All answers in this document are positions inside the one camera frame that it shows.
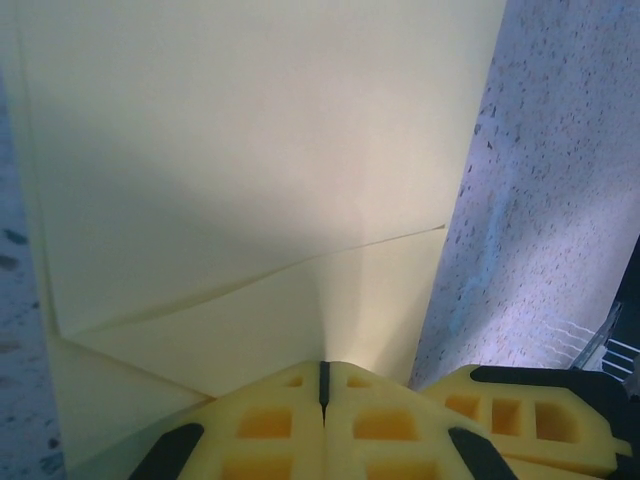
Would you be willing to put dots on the pale yellow paper sheet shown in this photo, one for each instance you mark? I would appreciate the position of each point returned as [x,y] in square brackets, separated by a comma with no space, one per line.
[250,175]

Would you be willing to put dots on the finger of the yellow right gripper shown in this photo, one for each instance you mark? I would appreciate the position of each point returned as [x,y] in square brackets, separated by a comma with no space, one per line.
[510,415]

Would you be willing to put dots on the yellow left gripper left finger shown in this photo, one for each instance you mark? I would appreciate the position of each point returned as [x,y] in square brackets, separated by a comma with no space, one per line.
[250,430]

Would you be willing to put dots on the aluminium side rail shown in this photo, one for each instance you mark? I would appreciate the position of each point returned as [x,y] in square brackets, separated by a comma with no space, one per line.
[597,345]

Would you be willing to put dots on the blue printed side panel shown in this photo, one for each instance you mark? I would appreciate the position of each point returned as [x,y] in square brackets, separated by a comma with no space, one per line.
[631,280]

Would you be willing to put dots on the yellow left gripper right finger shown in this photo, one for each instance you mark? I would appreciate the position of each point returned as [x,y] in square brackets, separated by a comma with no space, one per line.
[400,430]

